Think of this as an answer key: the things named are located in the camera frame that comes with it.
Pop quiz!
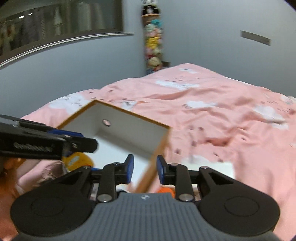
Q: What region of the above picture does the orange and red crochet fruit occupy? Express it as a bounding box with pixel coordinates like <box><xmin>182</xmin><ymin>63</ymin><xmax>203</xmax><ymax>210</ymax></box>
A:
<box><xmin>157</xmin><ymin>186</ymin><xmax>175</xmax><ymax>198</ymax></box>

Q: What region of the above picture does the brown bear plush blue outfit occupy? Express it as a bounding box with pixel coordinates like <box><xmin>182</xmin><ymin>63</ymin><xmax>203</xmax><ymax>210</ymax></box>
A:
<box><xmin>62</xmin><ymin>152</ymin><xmax>94</xmax><ymax>172</ymax></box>

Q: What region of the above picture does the long white cardboard box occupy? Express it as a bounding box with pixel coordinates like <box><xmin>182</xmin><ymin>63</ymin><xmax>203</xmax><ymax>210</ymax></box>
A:
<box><xmin>184</xmin><ymin>161</ymin><xmax>236</xmax><ymax>183</ymax></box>

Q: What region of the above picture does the orange rimmed white storage box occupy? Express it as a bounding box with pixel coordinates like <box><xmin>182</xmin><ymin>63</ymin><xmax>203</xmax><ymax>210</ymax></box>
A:
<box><xmin>58</xmin><ymin>100</ymin><xmax>170</xmax><ymax>193</ymax></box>

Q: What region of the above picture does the pink cloud print duvet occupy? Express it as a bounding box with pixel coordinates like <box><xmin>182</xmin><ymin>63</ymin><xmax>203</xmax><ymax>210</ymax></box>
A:
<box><xmin>0</xmin><ymin>63</ymin><xmax>296</xmax><ymax>241</ymax></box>

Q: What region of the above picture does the grey framed window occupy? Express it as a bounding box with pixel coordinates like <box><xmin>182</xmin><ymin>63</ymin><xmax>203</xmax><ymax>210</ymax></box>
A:
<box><xmin>1</xmin><ymin>1</ymin><xmax>134</xmax><ymax>68</ymax></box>

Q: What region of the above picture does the hanging plush toy organizer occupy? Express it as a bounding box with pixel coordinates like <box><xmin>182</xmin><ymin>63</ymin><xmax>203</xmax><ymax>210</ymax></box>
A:
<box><xmin>142</xmin><ymin>0</ymin><xmax>163</xmax><ymax>74</ymax></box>

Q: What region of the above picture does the grey wall plate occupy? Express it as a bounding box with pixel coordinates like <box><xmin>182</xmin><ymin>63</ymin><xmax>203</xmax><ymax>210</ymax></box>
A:
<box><xmin>240</xmin><ymin>31</ymin><xmax>271</xmax><ymax>46</ymax></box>

